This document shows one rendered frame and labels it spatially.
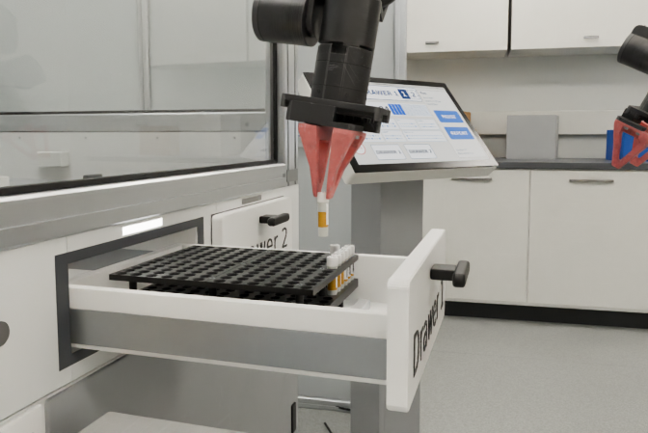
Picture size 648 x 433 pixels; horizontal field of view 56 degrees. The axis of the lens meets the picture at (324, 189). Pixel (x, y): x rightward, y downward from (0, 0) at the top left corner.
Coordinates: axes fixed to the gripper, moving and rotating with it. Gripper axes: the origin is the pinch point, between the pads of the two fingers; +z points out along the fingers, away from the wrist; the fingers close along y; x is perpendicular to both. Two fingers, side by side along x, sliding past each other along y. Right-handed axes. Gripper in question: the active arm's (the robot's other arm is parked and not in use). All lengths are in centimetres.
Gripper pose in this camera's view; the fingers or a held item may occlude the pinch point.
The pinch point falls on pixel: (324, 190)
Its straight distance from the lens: 63.2
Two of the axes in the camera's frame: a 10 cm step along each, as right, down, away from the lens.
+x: -2.7, 0.7, -9.6
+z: -1.5, 9.8, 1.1
